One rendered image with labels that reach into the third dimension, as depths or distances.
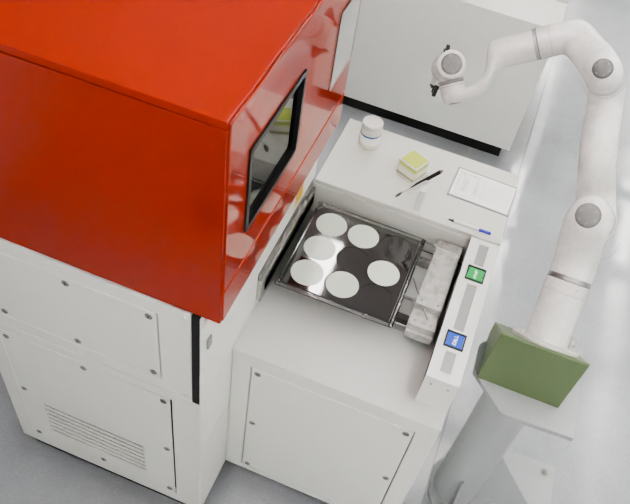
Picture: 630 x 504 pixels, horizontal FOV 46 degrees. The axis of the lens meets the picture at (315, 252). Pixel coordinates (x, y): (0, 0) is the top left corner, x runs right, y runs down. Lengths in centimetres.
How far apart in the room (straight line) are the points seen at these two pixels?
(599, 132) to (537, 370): 67
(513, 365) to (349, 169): 83
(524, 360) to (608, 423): 128
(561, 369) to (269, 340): 81
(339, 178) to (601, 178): 80
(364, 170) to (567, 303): 80
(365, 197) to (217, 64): 111
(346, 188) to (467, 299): 53
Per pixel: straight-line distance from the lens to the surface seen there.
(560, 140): 451
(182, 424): 223
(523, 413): 224
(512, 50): 229
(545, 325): 213
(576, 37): 227
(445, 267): 239
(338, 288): 223
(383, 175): 249
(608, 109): 226
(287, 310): 226
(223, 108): 131
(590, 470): 324
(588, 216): 207
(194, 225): 150
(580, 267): 213
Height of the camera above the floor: 264
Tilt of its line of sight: 49 degrees down
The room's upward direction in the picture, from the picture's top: 10 degrees clockwise
